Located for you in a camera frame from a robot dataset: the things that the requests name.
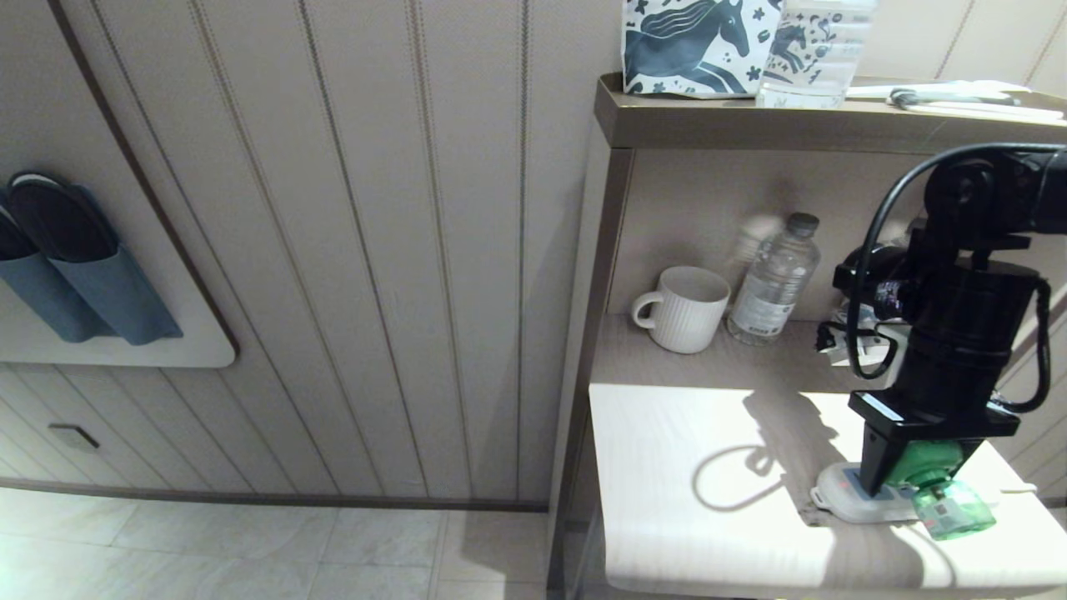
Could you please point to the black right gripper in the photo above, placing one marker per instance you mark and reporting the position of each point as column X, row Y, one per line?
column 950, row 383

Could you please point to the green mosquito repellent plug-in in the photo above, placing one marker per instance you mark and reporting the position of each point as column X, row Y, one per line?
column 954, row 508

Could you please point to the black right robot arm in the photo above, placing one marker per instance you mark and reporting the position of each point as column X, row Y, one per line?
column 975, row 292

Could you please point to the white power strip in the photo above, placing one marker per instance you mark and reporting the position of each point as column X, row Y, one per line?
column 834, row 500

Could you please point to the clear bottle plain white label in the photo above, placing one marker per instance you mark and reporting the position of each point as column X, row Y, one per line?
column 771, row 292

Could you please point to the white ribbed mug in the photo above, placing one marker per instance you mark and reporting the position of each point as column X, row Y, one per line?
column 688, row 321

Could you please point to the papers and pen on shelf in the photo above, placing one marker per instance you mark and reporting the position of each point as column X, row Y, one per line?
column 1000, row 107

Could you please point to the beige brown shelf unit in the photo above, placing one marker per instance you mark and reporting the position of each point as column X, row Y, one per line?
column 750, row 125

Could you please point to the large clear horse print bottle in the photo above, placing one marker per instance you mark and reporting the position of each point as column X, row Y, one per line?
column 817, row 58

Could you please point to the horse print tissue box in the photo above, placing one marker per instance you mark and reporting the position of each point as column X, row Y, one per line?
column 692, row 50

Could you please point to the brown baseboard strip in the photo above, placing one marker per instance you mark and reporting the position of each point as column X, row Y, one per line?
column 250, row 498

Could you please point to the blue slipper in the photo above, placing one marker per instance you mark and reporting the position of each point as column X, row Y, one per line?
column 108, row 283
column 42, row 300

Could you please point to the grey wall socket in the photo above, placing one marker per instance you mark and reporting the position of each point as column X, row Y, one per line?
column 73, row 437

